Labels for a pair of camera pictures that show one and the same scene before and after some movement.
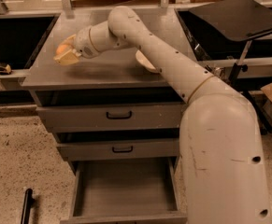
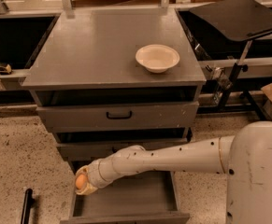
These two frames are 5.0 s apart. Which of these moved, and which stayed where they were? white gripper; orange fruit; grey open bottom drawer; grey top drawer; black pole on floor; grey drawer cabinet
Moved: white gripper; orange fruit
Stayed: black pole on floor; grey drawer cabinet; grey top drawer; grey open bottom drawer
